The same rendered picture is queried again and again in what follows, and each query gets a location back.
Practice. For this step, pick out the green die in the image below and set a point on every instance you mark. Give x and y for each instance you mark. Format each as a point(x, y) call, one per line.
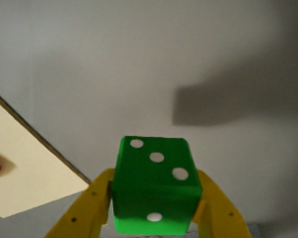
point(155, 187)

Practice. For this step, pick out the beige flat mat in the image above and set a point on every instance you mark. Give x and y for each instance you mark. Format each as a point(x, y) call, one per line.
point(32, 173)

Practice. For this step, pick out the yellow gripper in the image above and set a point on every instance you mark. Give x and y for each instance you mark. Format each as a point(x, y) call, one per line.
point(215, 214)

